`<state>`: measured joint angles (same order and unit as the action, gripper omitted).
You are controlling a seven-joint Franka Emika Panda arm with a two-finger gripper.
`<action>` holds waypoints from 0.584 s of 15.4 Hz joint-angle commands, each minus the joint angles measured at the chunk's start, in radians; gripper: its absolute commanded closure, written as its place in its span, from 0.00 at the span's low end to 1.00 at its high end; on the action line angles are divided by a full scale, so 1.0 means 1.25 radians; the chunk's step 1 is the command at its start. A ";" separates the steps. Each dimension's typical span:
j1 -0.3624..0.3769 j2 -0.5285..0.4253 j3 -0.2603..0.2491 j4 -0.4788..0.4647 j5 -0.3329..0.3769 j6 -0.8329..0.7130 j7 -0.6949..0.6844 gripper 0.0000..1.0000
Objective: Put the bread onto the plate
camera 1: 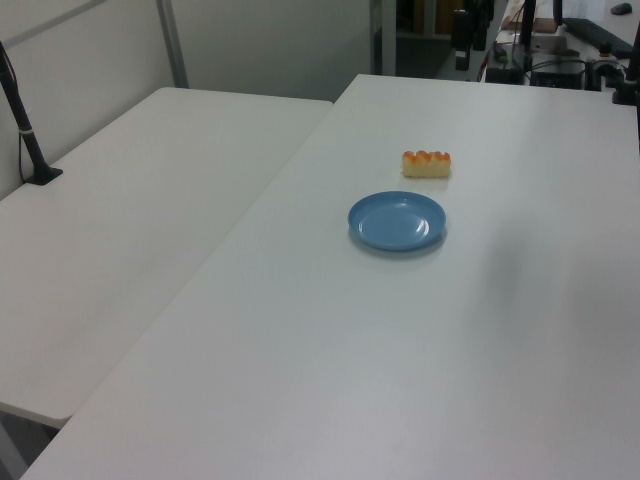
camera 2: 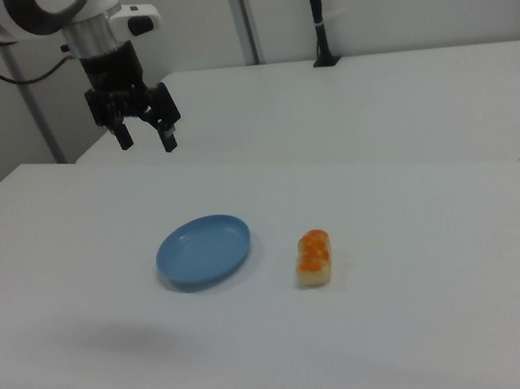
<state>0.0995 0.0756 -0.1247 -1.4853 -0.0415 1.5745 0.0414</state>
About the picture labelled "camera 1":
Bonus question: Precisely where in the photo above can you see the black upright pole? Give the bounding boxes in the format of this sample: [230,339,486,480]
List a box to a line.
[518,0,537,51]

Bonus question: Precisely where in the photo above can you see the blue round plate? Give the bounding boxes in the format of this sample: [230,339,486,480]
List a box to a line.
[347,190,448,252]

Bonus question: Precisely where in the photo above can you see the black clamped camera stand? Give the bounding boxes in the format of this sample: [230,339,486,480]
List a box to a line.
[611,37,640,107]

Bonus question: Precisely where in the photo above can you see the orange glazed bread piece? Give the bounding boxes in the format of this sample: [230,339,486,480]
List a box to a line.
[401,149,453,180]

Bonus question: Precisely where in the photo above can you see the black electronics box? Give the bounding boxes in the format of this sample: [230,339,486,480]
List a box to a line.
[528,59,587,90]

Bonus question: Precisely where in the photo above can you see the grey metal partition post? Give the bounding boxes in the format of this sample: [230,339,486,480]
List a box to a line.
[155,0,191,90]

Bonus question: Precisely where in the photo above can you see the white side table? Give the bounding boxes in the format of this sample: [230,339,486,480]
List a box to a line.
[0,86,335,430]

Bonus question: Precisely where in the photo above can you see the silver clamp mount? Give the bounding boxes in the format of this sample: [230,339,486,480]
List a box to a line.
[585,42,627,92]

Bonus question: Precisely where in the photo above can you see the brown cardboard box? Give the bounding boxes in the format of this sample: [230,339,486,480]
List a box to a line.
[531,17,567,37]

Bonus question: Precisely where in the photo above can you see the black camera stand with tape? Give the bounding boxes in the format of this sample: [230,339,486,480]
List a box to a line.
[0,39,64,188]

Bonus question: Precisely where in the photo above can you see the thin black stand cable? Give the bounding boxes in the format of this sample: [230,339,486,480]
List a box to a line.
[0,47,27,184]

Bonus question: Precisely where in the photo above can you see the black keyboard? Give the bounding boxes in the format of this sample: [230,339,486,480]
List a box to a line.
[561,16,635,57]

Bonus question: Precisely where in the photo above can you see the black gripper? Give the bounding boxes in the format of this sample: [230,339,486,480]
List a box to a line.
[452,8,473,72]

